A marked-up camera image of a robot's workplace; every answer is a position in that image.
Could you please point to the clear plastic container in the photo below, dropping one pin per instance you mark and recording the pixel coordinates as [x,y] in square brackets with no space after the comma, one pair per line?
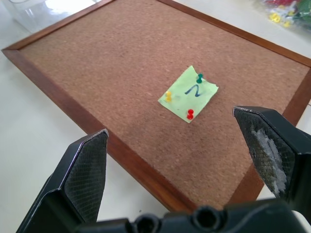
[31,11]

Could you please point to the red push pin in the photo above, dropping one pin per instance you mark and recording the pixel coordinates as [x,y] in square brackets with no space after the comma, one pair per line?
[190,114]

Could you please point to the yellow push pin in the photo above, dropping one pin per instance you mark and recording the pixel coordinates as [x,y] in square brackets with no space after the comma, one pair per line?
[168,96]

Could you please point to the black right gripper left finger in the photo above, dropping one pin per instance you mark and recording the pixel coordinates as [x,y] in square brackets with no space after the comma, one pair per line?
[82,174]

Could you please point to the green paper note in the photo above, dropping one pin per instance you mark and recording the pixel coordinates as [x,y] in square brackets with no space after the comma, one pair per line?
[188,93]

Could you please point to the green push pin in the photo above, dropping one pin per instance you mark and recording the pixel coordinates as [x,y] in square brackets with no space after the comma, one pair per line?
[199,78]

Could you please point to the wood framed cork board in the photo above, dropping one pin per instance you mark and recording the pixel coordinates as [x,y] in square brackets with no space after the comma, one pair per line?
[155,89]

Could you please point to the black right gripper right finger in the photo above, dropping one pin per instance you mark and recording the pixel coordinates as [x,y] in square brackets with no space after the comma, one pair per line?
[274,148]

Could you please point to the bag of coloured push pins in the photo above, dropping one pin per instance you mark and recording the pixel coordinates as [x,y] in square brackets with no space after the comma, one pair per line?
[289,11]

